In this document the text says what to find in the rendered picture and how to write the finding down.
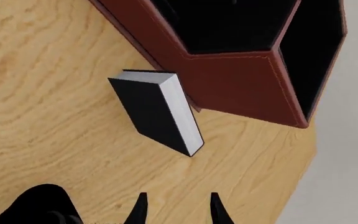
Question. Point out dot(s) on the black book with white pages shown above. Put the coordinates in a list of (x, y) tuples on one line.
[(148, 112)]

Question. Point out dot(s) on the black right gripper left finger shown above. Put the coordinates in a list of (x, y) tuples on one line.
[(140, 213)]

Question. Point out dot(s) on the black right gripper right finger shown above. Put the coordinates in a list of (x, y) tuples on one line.
[(219, 213)]

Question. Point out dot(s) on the red-brown desk caddy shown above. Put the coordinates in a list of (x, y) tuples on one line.
[(235, 84)]

